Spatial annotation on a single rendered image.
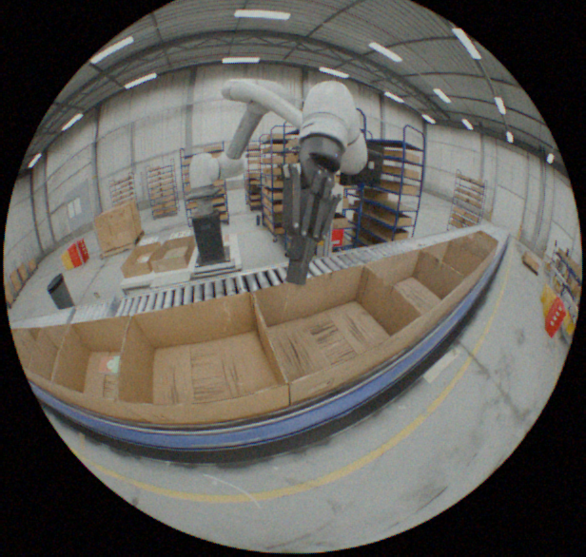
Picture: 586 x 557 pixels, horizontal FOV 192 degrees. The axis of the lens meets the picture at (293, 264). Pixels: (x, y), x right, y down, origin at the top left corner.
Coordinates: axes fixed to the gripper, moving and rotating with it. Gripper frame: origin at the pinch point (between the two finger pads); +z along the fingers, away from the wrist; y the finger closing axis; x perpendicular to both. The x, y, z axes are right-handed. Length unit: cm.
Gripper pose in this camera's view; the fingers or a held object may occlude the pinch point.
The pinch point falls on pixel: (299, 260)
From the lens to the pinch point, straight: 29.2
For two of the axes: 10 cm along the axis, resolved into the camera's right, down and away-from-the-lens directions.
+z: -2.0, 9.8, -0.2
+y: -7.3, -1.6, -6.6
